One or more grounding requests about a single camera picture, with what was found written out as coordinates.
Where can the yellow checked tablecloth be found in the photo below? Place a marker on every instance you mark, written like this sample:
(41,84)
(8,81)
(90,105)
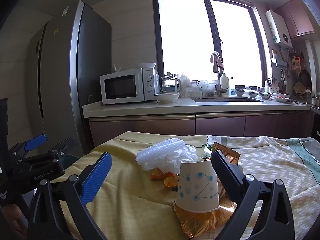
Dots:
(130,205)

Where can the large white bowl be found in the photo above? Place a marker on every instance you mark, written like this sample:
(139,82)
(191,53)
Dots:
(166,97)

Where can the white figurine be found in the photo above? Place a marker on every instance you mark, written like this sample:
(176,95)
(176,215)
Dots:
(117,68)

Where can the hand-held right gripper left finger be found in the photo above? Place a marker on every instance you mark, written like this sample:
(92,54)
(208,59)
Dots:
(96,177)

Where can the clear plastic bags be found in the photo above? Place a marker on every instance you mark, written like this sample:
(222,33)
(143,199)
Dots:
(187,85)

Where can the metal sink faucet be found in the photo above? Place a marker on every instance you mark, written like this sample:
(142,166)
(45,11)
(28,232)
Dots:
(218,80)

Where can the kitchen window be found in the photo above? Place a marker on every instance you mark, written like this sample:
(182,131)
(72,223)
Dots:
(185,40)

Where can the hanging kitchen utensils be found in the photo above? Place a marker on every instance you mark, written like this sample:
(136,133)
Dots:
(300,75)

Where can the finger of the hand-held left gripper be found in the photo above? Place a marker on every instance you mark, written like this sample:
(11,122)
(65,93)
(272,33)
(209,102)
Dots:
(65,145)
(35,142)

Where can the glass kettle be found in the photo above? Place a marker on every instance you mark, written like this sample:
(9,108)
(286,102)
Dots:
(170,83)

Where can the white microwave oven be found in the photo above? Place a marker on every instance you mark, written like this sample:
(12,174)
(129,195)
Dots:
(125,87)

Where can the orange peel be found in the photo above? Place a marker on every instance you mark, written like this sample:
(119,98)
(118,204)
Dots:
(165,178)

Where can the white dashed patterned cloth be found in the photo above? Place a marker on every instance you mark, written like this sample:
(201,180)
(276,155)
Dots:
(270,160)

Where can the kitchen sink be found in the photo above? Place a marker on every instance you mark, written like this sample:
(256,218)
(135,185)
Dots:
(225,99)

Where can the white water heater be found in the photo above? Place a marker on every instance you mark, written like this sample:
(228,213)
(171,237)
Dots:
(277,28)

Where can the clear plastic containers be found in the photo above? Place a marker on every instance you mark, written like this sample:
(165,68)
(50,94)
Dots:
(208,87)

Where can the small clear bottle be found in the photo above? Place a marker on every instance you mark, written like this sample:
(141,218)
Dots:
(232,87)

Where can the green snack wrapper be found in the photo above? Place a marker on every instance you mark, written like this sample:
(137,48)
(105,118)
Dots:
(208,151)

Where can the white soap bottle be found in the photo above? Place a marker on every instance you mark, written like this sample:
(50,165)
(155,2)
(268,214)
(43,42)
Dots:
(224,83)

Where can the white plate with food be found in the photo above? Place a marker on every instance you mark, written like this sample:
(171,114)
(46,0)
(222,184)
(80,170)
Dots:
(281,98)

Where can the patterned ceramic bowl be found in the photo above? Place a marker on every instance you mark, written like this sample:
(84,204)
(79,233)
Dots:
(248,88)
(239,92)
(253,94)
(265,95)

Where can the person's left hand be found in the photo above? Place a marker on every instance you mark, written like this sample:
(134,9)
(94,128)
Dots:
(11,215)

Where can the brown base cabinets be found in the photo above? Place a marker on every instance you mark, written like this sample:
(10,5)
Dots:
(150,127)

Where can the white foam net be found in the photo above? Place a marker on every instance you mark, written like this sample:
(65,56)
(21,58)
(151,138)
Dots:
(155,152)

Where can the dotted paper cup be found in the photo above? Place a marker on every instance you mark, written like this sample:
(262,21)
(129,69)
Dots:
(197,185)

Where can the grey refrigerator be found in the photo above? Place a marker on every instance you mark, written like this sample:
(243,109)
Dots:
(62,80)

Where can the white wall pipe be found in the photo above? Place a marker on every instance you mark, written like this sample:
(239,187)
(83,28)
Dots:
(311,65)

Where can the white utensil holder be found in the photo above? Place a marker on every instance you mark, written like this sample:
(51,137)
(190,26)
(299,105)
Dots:
(274,88)

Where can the brown wall cabinet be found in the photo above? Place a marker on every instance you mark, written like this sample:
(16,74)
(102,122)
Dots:
(296,17)

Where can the beige dish cloth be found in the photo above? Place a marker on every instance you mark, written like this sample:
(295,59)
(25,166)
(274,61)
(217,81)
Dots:
(216,58)

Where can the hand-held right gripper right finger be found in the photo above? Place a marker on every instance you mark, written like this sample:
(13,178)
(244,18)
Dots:
(230,177)

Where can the blue plastic bin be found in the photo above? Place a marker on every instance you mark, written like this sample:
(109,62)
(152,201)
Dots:
(70,158)

